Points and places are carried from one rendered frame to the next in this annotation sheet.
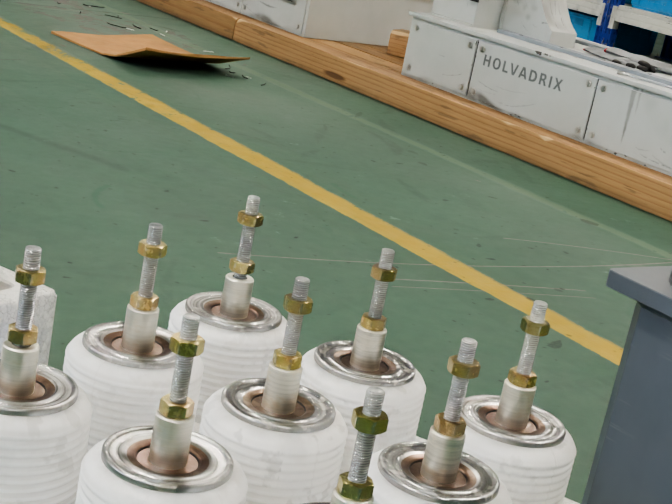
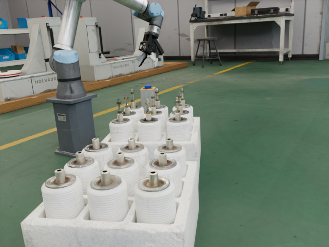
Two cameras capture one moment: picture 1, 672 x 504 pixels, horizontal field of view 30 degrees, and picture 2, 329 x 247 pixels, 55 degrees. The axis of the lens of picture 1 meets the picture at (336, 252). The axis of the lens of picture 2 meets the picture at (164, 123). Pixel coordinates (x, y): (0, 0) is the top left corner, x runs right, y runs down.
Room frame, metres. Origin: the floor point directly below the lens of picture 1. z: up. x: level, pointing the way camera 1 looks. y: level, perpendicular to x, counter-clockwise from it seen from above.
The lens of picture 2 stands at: (1.15, 1.32, 0.59)
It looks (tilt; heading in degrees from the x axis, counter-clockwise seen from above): 16 degrees down; 251
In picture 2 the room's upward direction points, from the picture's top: 3 degrees counter-clockwise
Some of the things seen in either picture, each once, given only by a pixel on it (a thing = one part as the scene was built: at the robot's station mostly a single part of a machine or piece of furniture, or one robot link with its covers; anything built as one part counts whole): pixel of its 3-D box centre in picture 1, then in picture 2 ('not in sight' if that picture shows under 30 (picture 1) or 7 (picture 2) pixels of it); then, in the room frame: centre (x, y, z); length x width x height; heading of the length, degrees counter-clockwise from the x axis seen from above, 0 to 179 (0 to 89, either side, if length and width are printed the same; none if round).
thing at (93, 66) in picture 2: not in sight; (116, 45); (0.27, -3.14, 0.45); 1.51 x 0.57 x 0.74; 38
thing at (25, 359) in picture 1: (18, 368); (177, 116); (0.70, 0.18, 0.26); 0.02 x 0.02 x 0.03
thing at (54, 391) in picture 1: (15, 388); (177, 119); (0.70, 0.18, 0.25); 0.08 x 0.08 x 0.01
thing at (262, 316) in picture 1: (233, 312); (120, 120); (0.91, 0.07, 0.25); 0.08 x 0.08 x 0.01
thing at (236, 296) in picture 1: (236, 297); (120, 117); (0.91, 0.07, 0.26); 0.02 x 0.02 x 0.03
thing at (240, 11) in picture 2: not in sight; (245, 10); (-2.09, -3.64, 0.87); 0.40 x 0.30 x 0.23; 114
